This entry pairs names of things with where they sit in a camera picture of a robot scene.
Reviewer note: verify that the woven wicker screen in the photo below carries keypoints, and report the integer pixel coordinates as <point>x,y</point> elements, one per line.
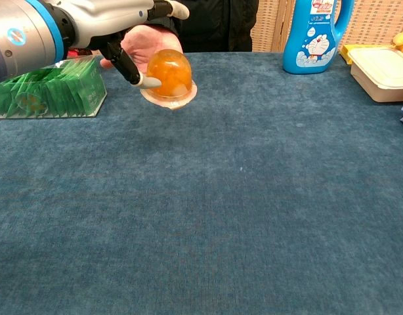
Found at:
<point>369,23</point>

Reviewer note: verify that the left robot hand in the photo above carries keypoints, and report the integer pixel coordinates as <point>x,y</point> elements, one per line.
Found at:
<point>99,19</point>

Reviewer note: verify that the orange jelly cup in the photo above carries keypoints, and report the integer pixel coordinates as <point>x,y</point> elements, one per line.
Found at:
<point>169,73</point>

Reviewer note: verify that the person in black clothing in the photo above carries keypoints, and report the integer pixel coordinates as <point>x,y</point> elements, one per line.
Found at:
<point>214,24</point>

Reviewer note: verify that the yellow flat package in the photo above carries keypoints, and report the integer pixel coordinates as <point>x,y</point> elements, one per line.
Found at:
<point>347,52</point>

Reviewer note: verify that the person's bare hand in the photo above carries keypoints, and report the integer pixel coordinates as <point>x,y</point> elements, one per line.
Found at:
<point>149,41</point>

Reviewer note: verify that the beige lidded food container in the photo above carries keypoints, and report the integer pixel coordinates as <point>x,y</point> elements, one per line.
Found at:
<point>382,73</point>

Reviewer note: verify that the clear box of green packets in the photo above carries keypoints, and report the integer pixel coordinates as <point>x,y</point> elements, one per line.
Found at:
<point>47,93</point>

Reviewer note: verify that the blue Doraemon detergent bottle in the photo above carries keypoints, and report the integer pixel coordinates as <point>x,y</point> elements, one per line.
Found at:
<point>314,39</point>

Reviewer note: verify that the blue velvet tablecloth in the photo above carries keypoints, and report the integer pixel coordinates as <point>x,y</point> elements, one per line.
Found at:
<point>201,197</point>

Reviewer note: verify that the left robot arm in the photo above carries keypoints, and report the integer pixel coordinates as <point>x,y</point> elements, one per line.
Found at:
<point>21,36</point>

